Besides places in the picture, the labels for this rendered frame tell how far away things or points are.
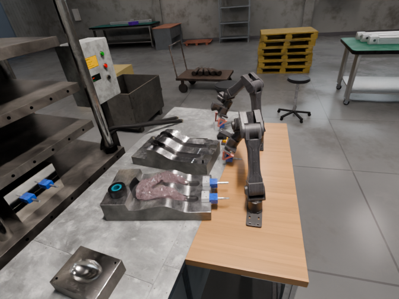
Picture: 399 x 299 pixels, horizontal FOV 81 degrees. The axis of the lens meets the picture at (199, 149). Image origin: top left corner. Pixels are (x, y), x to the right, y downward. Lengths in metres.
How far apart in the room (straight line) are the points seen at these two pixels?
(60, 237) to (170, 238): 0.51
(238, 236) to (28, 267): 0.87
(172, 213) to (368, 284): 1.45
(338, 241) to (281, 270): 1.24
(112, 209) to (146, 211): 0.16
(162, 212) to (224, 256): 0.33
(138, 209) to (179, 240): 0.23
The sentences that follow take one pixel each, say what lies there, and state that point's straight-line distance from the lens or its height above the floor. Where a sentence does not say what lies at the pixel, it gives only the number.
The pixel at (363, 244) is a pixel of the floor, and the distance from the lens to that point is 2.27.
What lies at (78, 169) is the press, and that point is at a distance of 1.70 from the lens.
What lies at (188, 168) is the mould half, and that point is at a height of 0.84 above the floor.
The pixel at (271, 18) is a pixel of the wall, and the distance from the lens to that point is 10.53.
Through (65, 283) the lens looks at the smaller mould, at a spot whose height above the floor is 0.87.
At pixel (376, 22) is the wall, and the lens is 11.22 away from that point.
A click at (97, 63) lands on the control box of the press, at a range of 1.81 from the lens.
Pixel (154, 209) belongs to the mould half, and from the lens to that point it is 1.10.
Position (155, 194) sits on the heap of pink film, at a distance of 1.12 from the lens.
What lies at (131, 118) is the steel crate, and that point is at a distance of 3.48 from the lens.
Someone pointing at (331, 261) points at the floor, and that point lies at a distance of 2.09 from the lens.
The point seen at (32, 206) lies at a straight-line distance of 1.52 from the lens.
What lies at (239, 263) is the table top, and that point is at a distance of 1.01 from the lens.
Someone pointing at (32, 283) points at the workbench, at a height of 0.80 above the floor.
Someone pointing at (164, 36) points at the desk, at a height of 0.46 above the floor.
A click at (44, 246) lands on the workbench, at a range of 1.30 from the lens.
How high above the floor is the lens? 1.67
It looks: 34 degrees down
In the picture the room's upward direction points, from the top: 5 degrees counter-clockwise
